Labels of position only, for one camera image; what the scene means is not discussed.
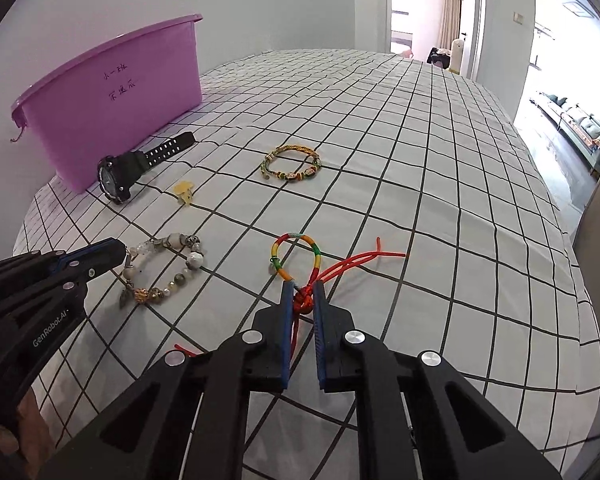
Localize black digital wristwatch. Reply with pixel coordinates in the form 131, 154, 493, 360
97, 131, 196, 205

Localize stone bead bracelet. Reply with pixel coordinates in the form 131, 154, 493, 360
118, 232, 206, 309

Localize rainbow bracelet red cords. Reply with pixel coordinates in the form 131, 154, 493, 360
173, 231, 409, 360

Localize person's left hand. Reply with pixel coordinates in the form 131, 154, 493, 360
0, 388, 55, 479

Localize small yellow hair clip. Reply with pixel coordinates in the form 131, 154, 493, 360
172, 181, 195, 206

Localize pink plastic bin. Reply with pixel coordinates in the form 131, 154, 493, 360
12, 14, 202, 193

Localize white black grid tablecloth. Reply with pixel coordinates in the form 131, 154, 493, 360
15, 50, 600, 474

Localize grey green sofa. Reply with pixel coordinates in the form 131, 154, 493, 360
530, 92, 600, 178

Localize white yellow plush toy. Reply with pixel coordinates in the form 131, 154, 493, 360
449, 38, 464, 75

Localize yellow braided beaded bracelet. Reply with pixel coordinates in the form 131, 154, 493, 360
260, 143, 324, 184

